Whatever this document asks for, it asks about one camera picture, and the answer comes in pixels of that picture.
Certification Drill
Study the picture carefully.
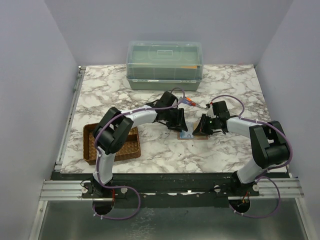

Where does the tan leather card holder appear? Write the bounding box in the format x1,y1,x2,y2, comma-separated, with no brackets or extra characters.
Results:
177,122,209,140

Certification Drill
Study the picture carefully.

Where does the black metal base rail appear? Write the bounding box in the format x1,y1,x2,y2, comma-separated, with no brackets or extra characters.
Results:
51,171,266,208

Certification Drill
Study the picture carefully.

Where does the blue red handled screwdriver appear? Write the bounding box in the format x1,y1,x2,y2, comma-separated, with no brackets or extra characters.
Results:
182,97,196,106

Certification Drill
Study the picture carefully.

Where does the orange grey small screwdriver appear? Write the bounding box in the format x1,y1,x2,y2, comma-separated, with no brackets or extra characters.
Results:
185,97,207,109

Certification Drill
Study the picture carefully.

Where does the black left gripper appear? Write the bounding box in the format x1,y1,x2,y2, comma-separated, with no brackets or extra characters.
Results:
163,107,188,132

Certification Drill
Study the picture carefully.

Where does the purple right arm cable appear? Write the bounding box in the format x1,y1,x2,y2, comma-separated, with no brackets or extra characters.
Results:
206,94,295,219

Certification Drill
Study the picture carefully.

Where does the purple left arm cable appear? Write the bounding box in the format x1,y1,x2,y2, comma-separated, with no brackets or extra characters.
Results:
92,86,187,221

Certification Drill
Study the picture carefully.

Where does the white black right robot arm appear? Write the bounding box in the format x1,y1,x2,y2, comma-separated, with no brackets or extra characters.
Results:
192,101,293,196

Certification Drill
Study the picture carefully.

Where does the aluminium extrusion rail left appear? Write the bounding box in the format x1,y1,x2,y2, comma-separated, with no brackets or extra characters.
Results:
39,180,92,201

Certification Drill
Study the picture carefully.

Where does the clear green plastic storage box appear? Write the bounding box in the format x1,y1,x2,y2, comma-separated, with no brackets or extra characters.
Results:
126,40,204,91

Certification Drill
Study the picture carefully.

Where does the aluminium extrusion rail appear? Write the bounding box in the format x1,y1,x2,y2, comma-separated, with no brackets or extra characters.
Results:
39,180,92,201
257,178,305,199

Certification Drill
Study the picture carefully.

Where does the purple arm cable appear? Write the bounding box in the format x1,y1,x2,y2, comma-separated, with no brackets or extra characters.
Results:
92,86,187,221
206,94,295,219

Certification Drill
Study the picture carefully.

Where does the aluminium extrusion rail right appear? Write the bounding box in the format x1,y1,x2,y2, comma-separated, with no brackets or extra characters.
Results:
257,178,305,199

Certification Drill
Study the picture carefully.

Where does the brown woven divided tray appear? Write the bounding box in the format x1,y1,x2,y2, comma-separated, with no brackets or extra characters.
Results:
82,122,141,166

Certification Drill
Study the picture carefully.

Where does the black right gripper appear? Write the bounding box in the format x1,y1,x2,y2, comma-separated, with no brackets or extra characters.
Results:
193,113,220,136

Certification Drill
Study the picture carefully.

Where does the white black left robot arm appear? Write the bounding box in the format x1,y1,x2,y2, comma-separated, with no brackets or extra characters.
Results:
93,91,188,198

